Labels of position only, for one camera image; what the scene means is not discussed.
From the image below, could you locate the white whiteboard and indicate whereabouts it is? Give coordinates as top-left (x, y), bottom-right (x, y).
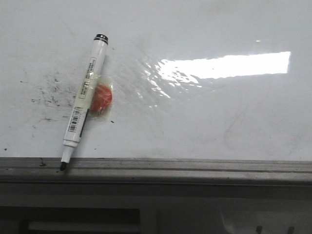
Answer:
top-left (0, 0), bottom-right (312, 161)

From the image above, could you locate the grey aluminium whiteboard frame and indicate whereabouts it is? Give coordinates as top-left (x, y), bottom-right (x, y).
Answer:
top-left (0, 157), bottom-right (312, 186)

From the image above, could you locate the grey table base panel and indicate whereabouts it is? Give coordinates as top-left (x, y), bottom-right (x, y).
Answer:
top-left (0, 183), bottom-right (312, 234)

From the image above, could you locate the white whiteboard marker pen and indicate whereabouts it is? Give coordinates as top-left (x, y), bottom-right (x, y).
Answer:
top-left (60, 34), bottom-right (108, 171)

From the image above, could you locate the red round magnet taped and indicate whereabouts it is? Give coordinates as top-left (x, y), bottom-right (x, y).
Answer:
top-left (90, 78), bottom-right (114, 120)

